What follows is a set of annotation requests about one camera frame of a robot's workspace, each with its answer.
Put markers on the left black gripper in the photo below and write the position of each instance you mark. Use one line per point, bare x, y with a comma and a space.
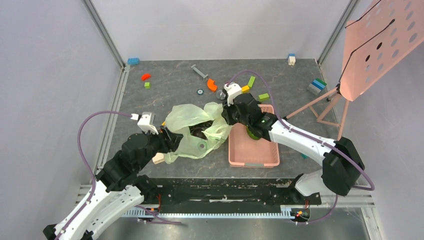
173, 139

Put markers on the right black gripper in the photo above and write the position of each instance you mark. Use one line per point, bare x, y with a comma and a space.
230, 113

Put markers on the fake mango green orange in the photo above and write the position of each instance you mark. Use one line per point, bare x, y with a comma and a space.
251, 135

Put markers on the dark fake grape bunch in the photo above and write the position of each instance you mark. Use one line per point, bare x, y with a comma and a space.
197, 129

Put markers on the green avocado plastic bag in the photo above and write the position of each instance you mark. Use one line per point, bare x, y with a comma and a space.
184, 115

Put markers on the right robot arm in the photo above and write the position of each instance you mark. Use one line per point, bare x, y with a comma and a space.
341, 165

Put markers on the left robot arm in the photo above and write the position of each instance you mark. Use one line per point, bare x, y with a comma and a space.
118, 187

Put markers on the yellow small block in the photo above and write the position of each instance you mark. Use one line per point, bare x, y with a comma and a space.
245, 89

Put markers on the short green block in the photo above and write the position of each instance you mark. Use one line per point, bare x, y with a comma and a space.
263, 97

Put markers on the white large brick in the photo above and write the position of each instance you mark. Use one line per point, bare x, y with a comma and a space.
158, 158

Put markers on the black microphone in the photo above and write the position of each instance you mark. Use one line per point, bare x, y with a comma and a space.
221, 94

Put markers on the long green block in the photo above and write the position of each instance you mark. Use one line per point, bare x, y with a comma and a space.
251, 81

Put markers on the pink plastic basket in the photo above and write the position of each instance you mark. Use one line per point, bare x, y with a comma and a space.
245, 152

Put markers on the orange curved track piece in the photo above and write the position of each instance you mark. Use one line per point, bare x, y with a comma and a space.
211, 85

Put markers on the poker chip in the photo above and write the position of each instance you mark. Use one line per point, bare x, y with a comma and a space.
200, 91

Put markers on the red arch block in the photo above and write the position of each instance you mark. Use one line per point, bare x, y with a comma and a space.
145, 77

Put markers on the white blue small brick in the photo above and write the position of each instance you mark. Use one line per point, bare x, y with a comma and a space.
291, 59

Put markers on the grey blue green brick stack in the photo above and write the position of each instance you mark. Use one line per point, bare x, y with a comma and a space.
316, 86

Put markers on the pink music stand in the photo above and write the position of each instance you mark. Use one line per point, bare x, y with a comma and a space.
383, 35

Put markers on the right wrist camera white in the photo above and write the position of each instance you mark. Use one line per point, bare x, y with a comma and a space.
232, 90

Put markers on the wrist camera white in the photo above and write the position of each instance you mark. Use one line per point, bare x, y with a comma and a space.
145, 122
232, 90

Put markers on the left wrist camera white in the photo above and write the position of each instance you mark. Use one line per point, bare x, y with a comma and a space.
145, 122

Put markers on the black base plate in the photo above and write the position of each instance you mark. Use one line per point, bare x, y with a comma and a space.
280, 191

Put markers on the blue brick at wall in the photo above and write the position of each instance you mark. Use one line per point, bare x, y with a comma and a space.
133, 61

